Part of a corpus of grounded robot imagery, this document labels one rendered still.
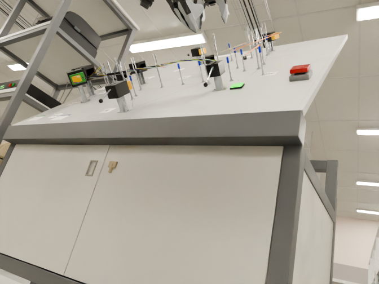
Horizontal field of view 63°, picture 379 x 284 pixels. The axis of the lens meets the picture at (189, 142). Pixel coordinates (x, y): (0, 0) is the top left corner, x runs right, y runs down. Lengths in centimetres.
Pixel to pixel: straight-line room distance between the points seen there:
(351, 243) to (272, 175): 1133
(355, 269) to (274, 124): 1126
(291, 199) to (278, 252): 11
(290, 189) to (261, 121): 16
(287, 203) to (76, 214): 62
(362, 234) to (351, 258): 89
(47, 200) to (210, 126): 62
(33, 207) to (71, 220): 21
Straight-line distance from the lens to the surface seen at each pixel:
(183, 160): 82
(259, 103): 82
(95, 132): 104
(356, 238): 1205
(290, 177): 70
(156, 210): 82
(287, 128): 70
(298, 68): 98
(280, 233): 67
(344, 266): 1191
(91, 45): 201
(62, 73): 221
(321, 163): 131
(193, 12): 91
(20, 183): 131
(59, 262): 101
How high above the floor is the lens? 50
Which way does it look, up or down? 21 degrees up
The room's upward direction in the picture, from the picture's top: 14 degrees clockwise
